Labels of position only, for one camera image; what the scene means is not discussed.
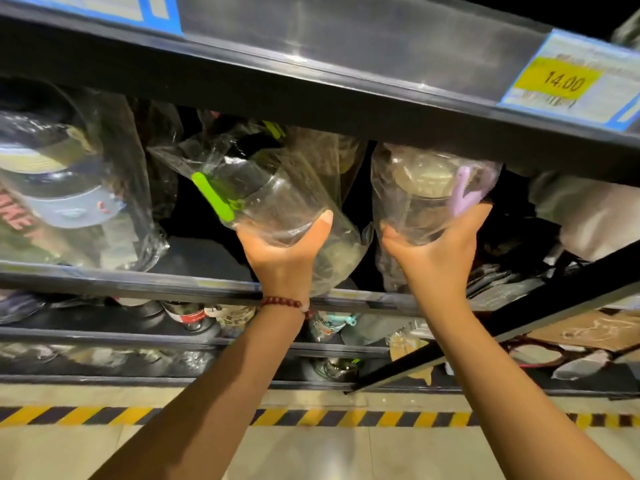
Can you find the yellow white price label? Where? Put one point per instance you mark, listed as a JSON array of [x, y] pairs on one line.
[[150, 9], [560, 79]]

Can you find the person's left forearm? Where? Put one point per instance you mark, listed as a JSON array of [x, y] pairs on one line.
[[210, 409]]

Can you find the green lid bottle pink handle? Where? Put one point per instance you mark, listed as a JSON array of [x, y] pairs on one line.
[[20, 229]]

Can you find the black metal store shelving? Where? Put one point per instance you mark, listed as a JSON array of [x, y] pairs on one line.
[[300, 59]]

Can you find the stack of clear plastic packs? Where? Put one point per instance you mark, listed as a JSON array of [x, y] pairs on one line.
[[500, 289]]

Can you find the white oval mirror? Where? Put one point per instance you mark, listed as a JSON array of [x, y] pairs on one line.
[[582, 367]]

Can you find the person's right hand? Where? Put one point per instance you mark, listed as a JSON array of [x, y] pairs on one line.
[[440, 269]]

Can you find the person's right forearm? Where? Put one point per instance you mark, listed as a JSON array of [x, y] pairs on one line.
[[515, 409]]

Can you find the brown tote bag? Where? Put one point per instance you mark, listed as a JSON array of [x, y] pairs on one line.
[[590, 329]]

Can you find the red round mirror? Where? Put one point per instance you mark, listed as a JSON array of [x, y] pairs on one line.
[[535, 354]]

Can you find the blue bottle cream lid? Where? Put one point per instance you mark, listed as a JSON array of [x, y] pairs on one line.
[[65, 184]]

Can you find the white hanging cloth packs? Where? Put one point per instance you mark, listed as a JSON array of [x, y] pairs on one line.
[[590, 214]]

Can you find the person's left hand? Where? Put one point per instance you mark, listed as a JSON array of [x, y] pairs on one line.
[[285, 269]]

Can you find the tan bear shaped item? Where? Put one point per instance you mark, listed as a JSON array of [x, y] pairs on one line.
[[407, 349]]

